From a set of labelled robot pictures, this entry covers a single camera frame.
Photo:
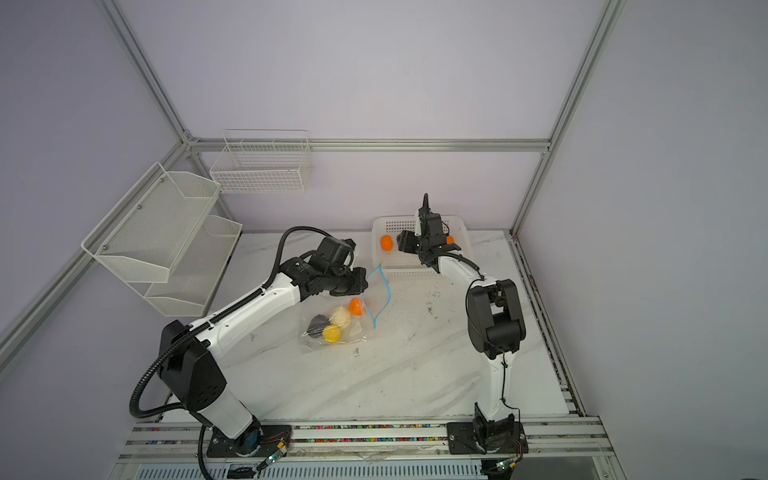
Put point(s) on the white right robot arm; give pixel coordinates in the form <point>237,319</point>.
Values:
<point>496,328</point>

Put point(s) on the aluminium frame post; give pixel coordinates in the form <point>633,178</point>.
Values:
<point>598,40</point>

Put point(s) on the white wire wall basket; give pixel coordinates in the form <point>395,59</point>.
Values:
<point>260,161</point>

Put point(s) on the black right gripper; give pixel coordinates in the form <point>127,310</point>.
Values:
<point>405,244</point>

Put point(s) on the clear zip top bag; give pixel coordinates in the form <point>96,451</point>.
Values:
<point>377,298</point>

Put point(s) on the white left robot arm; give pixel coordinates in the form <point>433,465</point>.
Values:
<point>191,356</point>

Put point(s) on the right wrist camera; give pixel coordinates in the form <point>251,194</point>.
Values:
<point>431,225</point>

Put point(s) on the yellow pear-shaped lemon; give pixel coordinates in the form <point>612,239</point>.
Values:
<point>332,333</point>

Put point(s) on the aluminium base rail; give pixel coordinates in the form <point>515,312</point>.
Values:
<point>378,440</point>

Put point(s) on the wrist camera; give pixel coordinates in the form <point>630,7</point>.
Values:
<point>431,225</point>
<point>333,255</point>

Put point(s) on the black avocado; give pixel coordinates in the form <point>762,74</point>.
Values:
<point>317,325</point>

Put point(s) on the white mesh two-tier shelf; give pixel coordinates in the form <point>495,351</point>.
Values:
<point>165,241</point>

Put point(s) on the cream white pear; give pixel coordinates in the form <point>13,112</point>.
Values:
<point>341,316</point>

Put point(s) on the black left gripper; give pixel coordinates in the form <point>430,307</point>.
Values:
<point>360,283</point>

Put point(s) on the large orange fruit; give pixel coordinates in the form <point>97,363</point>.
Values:
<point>386,243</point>

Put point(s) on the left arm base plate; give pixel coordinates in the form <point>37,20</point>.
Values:
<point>256,443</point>

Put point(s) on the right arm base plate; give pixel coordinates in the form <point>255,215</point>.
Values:
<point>494,438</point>

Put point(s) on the white perforated plastic basket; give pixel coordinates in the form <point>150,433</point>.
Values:
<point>399,264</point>

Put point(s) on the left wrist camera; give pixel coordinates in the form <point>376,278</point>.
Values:
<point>333,255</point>

